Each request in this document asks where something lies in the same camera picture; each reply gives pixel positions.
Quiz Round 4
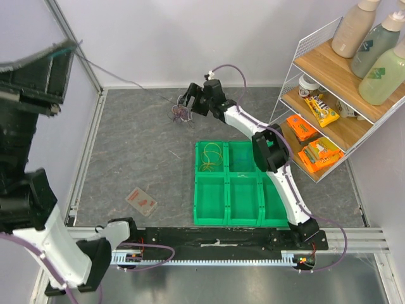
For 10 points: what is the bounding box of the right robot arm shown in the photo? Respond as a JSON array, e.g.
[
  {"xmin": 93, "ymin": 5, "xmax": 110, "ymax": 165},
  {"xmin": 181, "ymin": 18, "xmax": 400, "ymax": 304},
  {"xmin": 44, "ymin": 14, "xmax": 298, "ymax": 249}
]
[{"xmin": 178, "ymin": 79, "xmax": 320, "ymax": 250}]

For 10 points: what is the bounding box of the white wire shelf rack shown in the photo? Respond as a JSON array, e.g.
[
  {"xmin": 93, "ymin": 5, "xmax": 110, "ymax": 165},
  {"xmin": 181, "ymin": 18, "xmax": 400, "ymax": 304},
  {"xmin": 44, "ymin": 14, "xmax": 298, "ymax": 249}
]
[{"xmin": 270, "ymin": 18, "xmax": 404, "ymax": 182}]

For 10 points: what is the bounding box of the grey slotted cable duct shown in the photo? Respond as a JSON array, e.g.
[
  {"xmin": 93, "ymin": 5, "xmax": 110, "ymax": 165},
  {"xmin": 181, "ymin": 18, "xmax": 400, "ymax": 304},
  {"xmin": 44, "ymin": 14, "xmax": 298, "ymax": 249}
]
[{"xmin": 110, "ymin": 250, "xmax": 315, "ymax": 268}]

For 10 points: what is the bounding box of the yellow cable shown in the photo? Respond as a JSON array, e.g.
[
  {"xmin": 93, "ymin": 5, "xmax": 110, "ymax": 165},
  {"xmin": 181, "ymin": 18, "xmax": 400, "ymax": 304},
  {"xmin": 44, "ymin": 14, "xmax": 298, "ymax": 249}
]
[{"xmin": 201, "ymin": 142, "xmax": 225, "ymax": 172}]

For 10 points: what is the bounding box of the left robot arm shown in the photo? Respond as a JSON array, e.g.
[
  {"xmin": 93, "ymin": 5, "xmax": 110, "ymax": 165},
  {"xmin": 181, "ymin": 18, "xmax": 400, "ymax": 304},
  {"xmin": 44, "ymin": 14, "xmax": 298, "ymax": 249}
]
[{"xmin": 1, "ymin": 39, "xmax": 139, "ymax": 296}]

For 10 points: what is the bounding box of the light green pump bottle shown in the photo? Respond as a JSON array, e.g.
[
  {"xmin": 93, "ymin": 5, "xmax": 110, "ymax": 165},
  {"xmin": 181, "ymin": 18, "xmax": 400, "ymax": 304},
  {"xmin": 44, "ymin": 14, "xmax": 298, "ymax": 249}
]
[{"xmin": 358, "ymin": 39, "xmax": 404, "ymax": 106}]

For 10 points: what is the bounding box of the grey-green pump bottle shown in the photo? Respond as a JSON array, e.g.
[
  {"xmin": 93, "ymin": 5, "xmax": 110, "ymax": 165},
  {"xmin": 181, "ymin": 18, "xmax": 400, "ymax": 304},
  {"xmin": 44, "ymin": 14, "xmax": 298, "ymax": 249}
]
[{"xmin": 351, "ymin": 4, "xmax": 404, "ymax": 79}]

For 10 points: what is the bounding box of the orange snack box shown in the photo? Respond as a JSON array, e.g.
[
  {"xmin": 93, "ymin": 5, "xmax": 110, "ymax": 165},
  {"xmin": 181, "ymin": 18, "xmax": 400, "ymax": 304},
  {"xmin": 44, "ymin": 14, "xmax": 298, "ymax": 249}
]
[{"xmin": 287, "ymin": 115, "xmax": 320, "ymax": 143}]

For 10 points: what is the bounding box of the beige pump bottle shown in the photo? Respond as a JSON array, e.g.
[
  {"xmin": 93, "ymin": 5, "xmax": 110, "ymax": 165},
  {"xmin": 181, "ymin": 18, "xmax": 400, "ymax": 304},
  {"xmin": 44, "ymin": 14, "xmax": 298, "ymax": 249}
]
[{"xmin": 331, "ymin": 0, "xmax": 380, "ymax": 58}]

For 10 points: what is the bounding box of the white small pouch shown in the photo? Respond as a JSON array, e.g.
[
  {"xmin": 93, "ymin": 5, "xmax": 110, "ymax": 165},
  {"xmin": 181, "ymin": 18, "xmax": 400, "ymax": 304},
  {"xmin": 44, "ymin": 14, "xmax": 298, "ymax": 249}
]
[{"xmin": 336, "ymin": 99, "xmax": 365, "ymax": 121}]

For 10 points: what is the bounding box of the orange yellow sponge pack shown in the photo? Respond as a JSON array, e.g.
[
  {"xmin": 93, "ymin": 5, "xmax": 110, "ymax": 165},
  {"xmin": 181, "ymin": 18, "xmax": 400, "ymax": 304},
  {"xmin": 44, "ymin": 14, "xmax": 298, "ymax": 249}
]
[{"xmin": 298, "ymin": 137, "xmax": 344, "ymax": 173}]

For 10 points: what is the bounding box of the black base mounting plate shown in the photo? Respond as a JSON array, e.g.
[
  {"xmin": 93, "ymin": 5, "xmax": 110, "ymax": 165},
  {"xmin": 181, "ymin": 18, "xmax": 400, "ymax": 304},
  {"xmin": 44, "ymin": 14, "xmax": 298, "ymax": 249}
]
[{"xmin": 118, "ymin": 227, "xmax": 328, "ymax": 261}]

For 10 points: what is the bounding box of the green six-compartment bin tray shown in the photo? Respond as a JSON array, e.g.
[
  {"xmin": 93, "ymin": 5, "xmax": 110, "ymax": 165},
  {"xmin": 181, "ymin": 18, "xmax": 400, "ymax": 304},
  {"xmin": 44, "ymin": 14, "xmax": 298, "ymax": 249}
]
[{"xmin": 193, "ymin": 141, "xmax": 288, "ymax": 228}]

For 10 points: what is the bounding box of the white paper cup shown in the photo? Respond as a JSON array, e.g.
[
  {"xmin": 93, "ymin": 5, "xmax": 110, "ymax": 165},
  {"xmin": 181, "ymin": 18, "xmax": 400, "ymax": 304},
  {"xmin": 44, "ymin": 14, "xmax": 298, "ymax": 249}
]
[{"xmin": 298, "ymin": 74, "xmax": 320, "ymax": 98}]

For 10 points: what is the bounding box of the transparent red printed card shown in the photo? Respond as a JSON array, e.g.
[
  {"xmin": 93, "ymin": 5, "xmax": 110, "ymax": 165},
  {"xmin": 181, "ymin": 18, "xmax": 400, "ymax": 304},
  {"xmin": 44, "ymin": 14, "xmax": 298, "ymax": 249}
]
[{"xmin": 125, "ymin": 187, "xmax": 157, "ymax": 217}]

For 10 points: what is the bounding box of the yellow candy bag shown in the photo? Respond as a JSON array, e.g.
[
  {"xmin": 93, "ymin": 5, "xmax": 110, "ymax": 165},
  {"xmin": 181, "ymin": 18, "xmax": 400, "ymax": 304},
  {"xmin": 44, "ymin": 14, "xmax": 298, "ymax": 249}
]
[{"xmin": 304, "ymin": 94, "xmax": 340, "ymax": 127}]

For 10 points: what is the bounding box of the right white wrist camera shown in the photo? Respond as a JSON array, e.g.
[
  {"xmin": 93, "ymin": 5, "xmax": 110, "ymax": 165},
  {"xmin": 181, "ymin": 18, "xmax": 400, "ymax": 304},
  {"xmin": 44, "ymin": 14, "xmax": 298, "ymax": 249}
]
[{"xmin": 204, "ymin": 71, "xmax": 215, "ymax": 81}]

